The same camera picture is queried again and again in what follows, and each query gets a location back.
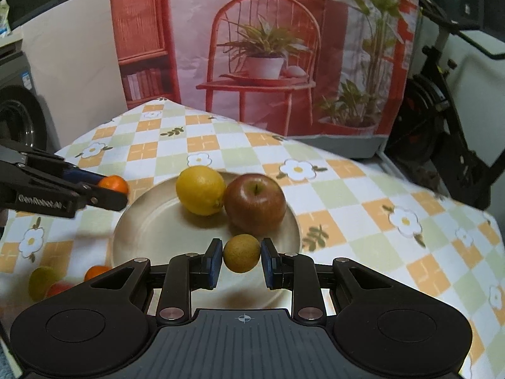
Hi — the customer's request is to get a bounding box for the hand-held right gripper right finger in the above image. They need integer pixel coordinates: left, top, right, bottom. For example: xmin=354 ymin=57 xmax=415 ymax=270
xmin=261 ymin=238 xmax=399 ymax=323

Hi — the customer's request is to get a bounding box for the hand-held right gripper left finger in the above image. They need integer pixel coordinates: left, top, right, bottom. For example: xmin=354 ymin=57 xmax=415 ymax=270
xmin=85 ymin=239 xmax=223 ymax=326

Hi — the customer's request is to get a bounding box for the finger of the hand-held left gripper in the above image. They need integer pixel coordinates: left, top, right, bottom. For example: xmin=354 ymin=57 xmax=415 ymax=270
xmin=69 ymin=182 xmax=129 ymax=213
xmin=59 ymin=161 xmax=108 ymax=186

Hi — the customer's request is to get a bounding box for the tangerine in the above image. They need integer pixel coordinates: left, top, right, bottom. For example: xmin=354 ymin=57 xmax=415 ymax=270
xmin=45 ymin=282 xmax=75 ymax=298
xmin=98 ymin=175 xmax=130 ymax=195
xmin=84 ymin=265 xmax=112 ymax=282

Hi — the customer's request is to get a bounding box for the brown longan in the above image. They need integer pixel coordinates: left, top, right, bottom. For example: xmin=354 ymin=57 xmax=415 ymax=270
xmin=223 ymin=235 xmax=261 ymax=273

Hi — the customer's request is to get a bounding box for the red apple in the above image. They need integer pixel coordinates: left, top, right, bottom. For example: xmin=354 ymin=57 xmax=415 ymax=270
xmin=224 ymin=174 xmax=287 ymax=236

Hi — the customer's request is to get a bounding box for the beige round plate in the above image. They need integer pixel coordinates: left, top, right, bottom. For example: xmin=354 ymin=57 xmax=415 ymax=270
xmin=112 ymin=171 xmax=302 ymax=309

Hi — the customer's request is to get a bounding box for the yellow lemon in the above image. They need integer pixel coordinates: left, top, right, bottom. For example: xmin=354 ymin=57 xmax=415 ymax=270
xmin=175 ymin=166 xmax=226 ymax=216

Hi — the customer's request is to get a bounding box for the green apple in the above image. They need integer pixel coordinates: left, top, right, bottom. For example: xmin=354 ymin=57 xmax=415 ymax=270
xmin=28 ymin=266 xmax=66 ymax=302

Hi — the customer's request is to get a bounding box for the grey washing machine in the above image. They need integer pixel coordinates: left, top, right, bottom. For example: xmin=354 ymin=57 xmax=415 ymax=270
xmin=0 ymin=41 xmax=60 ymax=154

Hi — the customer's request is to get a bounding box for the checkered floral tablecloth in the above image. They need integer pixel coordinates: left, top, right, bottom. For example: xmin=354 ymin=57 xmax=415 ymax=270
xmin=0 ymin=97 xmax=505 ymax=379

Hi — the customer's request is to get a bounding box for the white packet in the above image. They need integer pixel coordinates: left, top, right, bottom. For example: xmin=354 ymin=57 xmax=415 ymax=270
xmin=0 ymin=0 xmax=11 ymax=37

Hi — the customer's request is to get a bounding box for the black exercise bike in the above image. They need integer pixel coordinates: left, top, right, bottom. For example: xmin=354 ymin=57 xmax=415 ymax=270
xmin=384 ymin=0 xmax=505 ymax=212

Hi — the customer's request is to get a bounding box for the pink printed wall tapestry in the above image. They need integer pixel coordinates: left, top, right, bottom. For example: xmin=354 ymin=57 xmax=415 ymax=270
xmin=106 ymin=0 xmax=421 ymax=160

